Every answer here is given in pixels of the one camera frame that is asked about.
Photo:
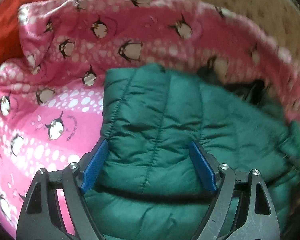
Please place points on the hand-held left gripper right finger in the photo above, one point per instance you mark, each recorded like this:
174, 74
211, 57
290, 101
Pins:
202, 165

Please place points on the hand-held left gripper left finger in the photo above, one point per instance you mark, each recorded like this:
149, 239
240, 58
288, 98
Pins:
96, 162

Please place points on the green quilted puffer jacket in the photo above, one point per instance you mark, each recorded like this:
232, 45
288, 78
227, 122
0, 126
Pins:
152, 120

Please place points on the pink penguin print blanket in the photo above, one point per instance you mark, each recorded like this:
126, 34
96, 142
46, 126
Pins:
65, 105

